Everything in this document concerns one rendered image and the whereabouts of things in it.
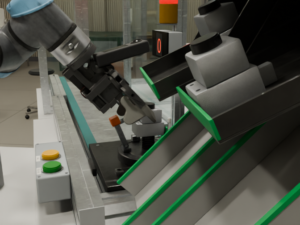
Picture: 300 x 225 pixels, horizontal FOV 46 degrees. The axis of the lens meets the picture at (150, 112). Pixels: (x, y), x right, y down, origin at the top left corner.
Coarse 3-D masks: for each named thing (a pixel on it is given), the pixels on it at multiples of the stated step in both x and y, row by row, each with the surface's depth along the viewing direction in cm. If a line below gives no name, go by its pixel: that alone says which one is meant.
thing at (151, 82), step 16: (224, 0) 53; (240, 0) 54; (256, 0) 41; (272, 0) 41; (240, 16) 41; (256, 16) 42; (240, 32) 42; (256, 32) 42; (160, 64) 55; (176, 64) 55; (160, 80) 42; (176, 80) 43; (160, 96) 43
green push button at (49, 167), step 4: (44, 164) 77; (48, 164) 77; (52, 164) 77; (56, 164) 77; (60, 164) 77; (44, 168) 75; (48, 168) 75; (52, 168) 75; (56, 168) 75; (60, 168) 76; (48, 172) 75
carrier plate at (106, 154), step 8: (160, 136) 94; (96, 144) 89; (104, 144) 89; (112, 144) 89; (120, 144) 89; (96, 152) 84; (104, 152) 84; (112, 152) 84; (96, 160) 79; (104, 160) 79; (112, 160) 79; (96, 168) 79; (104, 168) 75; (112, 168) 75; (128, 168) 75; (104, 176) 72; (112, 176) 72; (120, 176) 72; (104, 184) 70; (112, 184) 68
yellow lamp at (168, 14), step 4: (160, 4) 92; (164, 4) 91; (168, 4) 91; (172, 4) 91; (176, 4) 92; (160, 8) 92; (164, 8) 91; (168, 8) 91; (172, 8) 91; (176, 8) 92; (160, 12) 93; (164, 12) 92; (168, 12) 91; (172, 12) 92; (176, 12) 92; (160, 16) 93; (164, 16) 92; (168, 16) 92; (172, 16) 92; (176, 16) 93; (160, 20) 93; (164, 20) 92; (168, 20) 92; (172, 20) 92; (176, 20) 93
